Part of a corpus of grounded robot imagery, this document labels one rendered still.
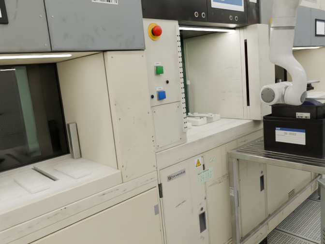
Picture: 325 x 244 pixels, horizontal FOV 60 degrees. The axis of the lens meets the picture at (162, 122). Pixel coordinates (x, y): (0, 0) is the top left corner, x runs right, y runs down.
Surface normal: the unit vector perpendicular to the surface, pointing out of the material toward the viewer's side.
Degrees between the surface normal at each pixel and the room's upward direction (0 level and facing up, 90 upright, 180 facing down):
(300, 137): 90
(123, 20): 90
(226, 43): 90
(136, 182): 90
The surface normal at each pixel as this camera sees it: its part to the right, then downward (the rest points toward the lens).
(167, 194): 0.68, 0.06
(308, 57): -0.73, 0.18
